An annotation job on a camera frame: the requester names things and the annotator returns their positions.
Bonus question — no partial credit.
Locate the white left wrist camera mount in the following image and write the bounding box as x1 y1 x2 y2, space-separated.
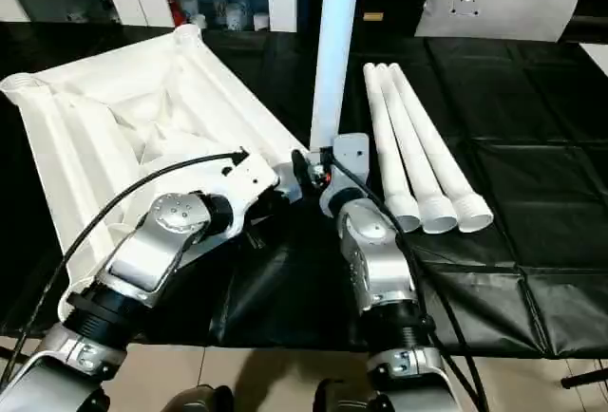
208 150 280 243

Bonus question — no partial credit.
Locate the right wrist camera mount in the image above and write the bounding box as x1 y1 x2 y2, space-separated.
318 132 371 217

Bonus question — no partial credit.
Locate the black stand bar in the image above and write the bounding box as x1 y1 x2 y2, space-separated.
560 367 608 390

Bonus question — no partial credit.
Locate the white flat panel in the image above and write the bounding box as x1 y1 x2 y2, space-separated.
581 43 608 77

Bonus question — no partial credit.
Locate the white plastic table leg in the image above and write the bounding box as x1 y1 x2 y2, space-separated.
363 63 422 234
308 0 361 153
374 63 459 235
388 63 494 234

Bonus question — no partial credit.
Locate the black work mat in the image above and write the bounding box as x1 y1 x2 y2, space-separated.
0 20 608 361

